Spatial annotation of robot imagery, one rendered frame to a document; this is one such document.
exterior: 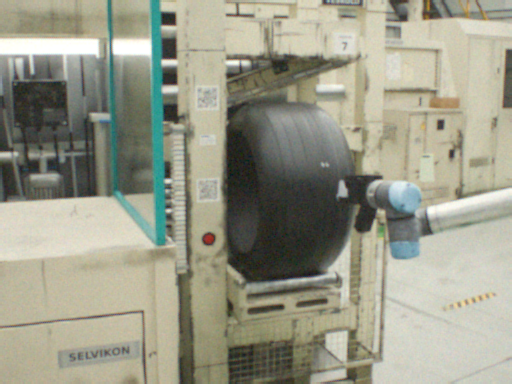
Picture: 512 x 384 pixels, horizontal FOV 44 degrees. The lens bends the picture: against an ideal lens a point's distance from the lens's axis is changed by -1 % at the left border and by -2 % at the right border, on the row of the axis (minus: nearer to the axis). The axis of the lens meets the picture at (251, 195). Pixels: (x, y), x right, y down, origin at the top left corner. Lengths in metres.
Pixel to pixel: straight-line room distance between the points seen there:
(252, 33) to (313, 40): 0.24
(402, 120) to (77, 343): 5.70
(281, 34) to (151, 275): 1.37
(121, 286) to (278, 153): 0.87
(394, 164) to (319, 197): 4.84
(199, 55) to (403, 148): 4.83
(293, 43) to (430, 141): 4.63
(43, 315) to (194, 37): 1.09
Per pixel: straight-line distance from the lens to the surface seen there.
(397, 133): 6.72
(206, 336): 2.18
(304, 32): 2.42
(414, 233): 1.62
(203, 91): 2.01
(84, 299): 1.20
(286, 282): 2.13
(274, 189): 1.92
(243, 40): 2.33
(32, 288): 1.18
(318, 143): 1.99
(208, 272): 2.10
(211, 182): 2.04
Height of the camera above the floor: 1.58
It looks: 11 degrees down
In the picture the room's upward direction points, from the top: straight up
